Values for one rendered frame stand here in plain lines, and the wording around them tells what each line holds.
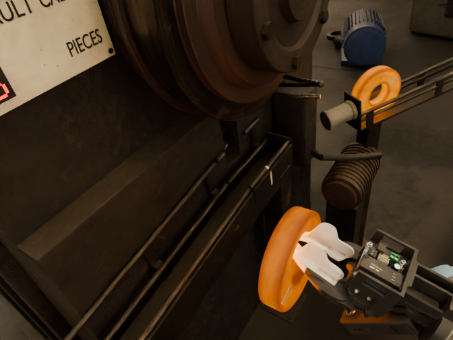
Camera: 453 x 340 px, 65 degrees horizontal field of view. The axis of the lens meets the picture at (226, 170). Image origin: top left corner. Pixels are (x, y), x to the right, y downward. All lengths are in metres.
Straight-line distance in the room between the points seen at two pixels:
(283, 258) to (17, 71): 0.41
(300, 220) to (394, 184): 1.43
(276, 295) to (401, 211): 1.33
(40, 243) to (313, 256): 0.39
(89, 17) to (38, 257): 0.35
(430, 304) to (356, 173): 0.69
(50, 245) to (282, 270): 0.34
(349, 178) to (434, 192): 0.86
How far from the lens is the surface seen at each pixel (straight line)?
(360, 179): 1.12
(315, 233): 0.51
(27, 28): 0.54
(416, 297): 0.48
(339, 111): 1.08
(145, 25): 0.52
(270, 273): 0.49
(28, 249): 0.61
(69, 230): 0.60
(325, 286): 0.50
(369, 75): 1.11
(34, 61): 0.54
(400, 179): 1.94
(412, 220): 1.76
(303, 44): 0.67
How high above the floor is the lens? 1.25
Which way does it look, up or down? 39 degrees down
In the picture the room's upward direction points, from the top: 10 degrees counter-clockwise
